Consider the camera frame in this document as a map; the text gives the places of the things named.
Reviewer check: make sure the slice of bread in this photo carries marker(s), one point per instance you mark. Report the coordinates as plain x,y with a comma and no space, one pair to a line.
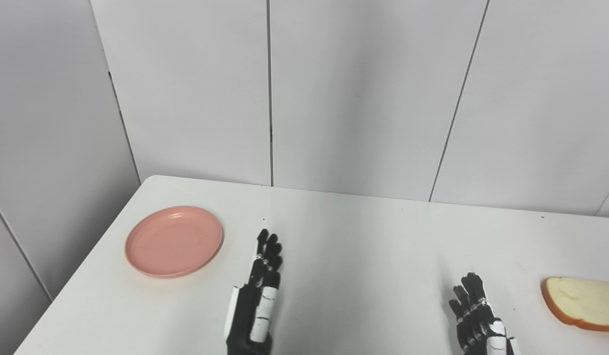
585,301

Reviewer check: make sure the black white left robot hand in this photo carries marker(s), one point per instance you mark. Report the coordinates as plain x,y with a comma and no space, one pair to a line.
245,315

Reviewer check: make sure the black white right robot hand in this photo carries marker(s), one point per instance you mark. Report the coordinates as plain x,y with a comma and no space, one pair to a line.
474,320

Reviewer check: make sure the pink round plate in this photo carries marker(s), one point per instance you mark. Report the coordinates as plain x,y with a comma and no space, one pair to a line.
174,241

